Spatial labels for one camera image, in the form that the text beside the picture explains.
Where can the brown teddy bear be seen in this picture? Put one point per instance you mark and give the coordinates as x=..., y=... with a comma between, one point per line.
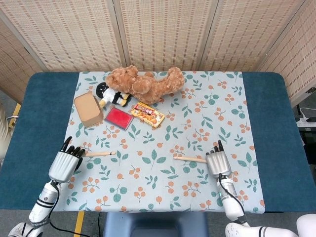
x=145, y=84

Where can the brown cardboard box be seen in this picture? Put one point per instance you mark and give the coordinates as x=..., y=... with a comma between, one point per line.
x=87, y=111

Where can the blue table mat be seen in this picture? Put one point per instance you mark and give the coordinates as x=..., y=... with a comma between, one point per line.
x=37, y=111

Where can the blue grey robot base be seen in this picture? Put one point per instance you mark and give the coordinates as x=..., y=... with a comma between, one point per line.
x=155, y=224

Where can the yellow snack packet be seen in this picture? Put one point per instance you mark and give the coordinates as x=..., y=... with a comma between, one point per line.
x=148, y=114

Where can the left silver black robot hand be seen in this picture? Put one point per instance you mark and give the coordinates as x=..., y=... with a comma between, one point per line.
x=64, y=165

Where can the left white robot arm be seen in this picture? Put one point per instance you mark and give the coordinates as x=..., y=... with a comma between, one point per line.
x=42, y=207

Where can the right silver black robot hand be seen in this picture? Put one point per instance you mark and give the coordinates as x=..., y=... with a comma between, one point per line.
x=218, y=163

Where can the black white plush doll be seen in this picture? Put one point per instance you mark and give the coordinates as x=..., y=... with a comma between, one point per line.
x=111, y=95

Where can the white power strip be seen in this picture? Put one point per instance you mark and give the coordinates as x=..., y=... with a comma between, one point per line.
x=307, y=120

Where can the wooden stick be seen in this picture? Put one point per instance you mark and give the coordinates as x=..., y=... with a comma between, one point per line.
x=188, y=158
x=100, y=154

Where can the floral tablecloth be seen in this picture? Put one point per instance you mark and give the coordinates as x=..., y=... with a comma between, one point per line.
x=158, y=182

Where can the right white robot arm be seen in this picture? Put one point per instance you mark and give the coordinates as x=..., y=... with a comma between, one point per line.
x=247, y=212

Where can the red ink pad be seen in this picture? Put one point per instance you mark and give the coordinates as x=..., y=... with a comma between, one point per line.
x=119, y=118

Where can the woven folding screen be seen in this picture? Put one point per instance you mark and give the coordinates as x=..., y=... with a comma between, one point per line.
x=158, y=32

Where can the yellow floor tape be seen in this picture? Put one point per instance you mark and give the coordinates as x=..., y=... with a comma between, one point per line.
x=79, y=224

